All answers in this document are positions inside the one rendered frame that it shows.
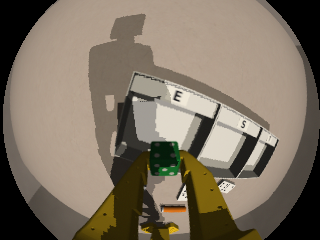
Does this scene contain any orange aa battery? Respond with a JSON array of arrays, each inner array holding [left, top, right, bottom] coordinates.
[[161, 206, 186, 212]]

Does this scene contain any green die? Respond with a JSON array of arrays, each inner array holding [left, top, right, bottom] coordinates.
[[149, 141, 181, 176]]

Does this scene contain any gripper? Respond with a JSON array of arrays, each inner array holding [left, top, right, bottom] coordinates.
[[72, 150, 262, 240]]

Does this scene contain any white domino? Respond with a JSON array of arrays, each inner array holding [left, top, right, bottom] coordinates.
[[177, 183, 187, 201], [217, 179, 236, 193]]

